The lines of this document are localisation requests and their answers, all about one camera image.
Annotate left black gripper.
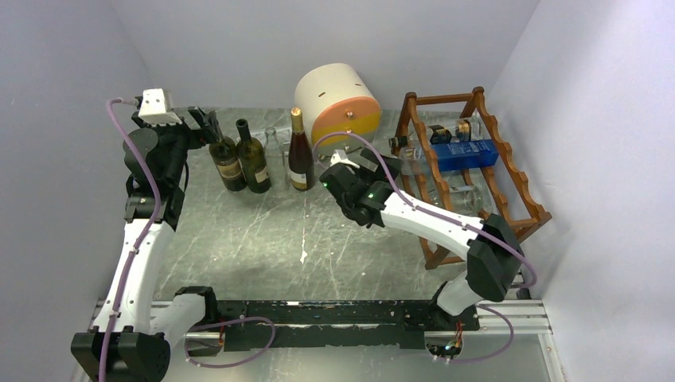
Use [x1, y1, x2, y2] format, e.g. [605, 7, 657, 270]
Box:
[132, 106, 218, 184]

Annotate green wine bottle tan label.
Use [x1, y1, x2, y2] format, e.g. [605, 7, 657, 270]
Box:
[209, 136, 247, 192]

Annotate dark green wine bottle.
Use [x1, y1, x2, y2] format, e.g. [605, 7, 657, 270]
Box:
[236, 119, 271, 193]

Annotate gold-foil dark wine bottle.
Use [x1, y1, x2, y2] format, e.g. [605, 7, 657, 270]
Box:
[287, 107, 315, 192]

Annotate clear square glass bottle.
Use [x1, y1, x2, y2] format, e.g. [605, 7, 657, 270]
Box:
[264, 127, 289, 190]

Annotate blue glass bottle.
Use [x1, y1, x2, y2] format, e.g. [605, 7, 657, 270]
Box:
[431, 139, 499, 172]

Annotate small clear black-cap bottle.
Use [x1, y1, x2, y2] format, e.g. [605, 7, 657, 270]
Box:
[388, 118, 483, 149]

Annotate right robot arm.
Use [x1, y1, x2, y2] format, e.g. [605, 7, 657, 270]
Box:
[319, 150, 524, 329]

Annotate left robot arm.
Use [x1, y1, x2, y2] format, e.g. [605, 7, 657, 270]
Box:
[71, 107, 222, 381]

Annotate wooden wine rack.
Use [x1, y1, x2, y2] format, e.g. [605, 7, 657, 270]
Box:
[394, 87, 553, 271]

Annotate round cream drawer cabinet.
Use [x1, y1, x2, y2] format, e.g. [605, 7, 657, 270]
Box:
[291, 63, 381, 157]

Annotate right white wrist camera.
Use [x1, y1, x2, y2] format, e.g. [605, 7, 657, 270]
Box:
[330, 150, 360, 169]

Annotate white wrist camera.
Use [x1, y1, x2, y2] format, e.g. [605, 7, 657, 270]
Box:
[139, 88, 181, 127]
[330, 150, 360, 169]

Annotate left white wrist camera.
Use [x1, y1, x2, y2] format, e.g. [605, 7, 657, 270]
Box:
[139, 88, 181, 127]

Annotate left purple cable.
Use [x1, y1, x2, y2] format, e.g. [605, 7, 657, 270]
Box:
[97, 97, 162, 382]

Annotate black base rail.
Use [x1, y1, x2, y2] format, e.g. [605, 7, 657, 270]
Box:
[218, 300, 479, 352]

